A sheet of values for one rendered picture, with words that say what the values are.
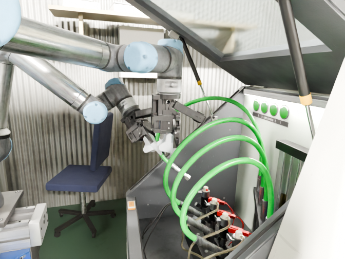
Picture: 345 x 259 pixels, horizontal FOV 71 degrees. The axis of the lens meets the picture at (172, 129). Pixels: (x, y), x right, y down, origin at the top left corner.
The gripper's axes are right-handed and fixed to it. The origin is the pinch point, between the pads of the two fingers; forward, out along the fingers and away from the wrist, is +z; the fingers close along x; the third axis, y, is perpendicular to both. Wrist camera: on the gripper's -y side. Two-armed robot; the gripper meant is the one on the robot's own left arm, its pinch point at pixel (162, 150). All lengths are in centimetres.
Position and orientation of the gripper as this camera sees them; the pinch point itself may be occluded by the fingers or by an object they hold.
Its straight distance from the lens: 90.1
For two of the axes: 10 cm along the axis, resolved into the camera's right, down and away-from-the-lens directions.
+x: -3.9, -0.2, -9.2
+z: 5.5, 8.0, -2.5
